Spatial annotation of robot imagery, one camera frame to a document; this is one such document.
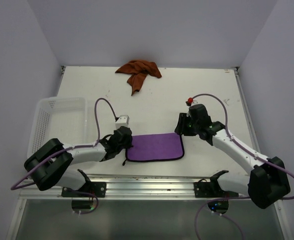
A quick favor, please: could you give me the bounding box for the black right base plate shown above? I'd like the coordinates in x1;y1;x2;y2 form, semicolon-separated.
193;178;239;198

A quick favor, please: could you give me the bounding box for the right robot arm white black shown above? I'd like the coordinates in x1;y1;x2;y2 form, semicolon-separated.
175;104;291;209

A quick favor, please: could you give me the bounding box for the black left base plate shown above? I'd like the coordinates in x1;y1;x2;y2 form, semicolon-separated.
61;181;107;198

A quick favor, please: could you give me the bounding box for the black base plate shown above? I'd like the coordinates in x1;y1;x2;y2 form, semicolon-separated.
193;178;239;198
61;181;107;198

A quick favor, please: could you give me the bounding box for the purple grey microfiber towel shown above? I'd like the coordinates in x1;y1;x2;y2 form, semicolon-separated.
122;132;185;166

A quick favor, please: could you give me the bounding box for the aluminium mounting rail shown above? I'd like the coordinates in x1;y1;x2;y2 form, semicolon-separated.
18;174;280;201

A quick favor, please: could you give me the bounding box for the white perforated plastic basket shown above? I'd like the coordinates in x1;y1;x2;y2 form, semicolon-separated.
27;97;87;158

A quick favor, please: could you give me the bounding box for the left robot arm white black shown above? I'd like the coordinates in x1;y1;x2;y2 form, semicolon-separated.
24;126;132;197

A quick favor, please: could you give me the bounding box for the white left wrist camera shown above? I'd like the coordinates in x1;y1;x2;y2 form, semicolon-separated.
115;115;130;129

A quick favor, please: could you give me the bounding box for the rust orange towel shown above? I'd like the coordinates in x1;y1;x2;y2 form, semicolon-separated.
115;59;162;96

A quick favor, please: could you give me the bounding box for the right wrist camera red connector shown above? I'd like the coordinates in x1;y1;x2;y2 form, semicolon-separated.
186;97;198;107

